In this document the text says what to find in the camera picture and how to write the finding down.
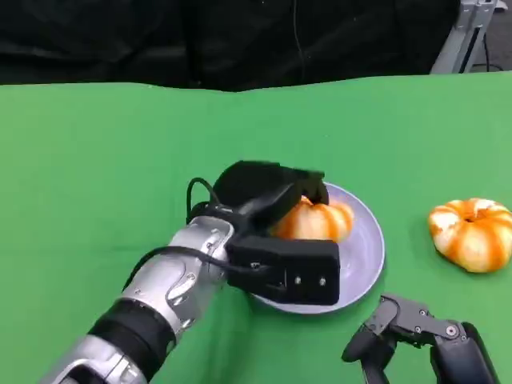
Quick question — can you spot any orange and white bread roll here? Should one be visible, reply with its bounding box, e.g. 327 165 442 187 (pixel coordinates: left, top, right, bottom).
427 198 512 275
270 195 355 243

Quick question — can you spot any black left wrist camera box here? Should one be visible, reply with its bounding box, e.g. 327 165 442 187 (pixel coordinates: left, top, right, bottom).
225 235 341 306

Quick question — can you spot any lilac plate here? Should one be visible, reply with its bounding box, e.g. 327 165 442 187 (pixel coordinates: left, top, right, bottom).
246 182 387 315

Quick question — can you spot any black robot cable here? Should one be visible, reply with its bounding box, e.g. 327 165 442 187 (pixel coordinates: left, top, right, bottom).
121 245 259 291
185 177 225 225

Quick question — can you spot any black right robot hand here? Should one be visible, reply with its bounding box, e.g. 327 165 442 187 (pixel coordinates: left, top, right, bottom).
341 294 501 384

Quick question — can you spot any grey metal frame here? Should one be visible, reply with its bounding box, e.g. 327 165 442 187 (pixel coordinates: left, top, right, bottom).
429 0 512 75

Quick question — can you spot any green table cloth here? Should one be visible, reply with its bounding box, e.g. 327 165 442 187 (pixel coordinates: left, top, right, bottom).
0 70 512 384

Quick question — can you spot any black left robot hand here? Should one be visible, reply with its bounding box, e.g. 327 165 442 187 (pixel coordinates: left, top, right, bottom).
211 159 330 240

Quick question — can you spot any black fabric drape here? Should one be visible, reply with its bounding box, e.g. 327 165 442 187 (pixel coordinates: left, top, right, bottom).
0 0 462 94

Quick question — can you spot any black floor cable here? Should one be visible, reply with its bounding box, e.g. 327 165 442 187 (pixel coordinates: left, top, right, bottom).
481 34 504 74

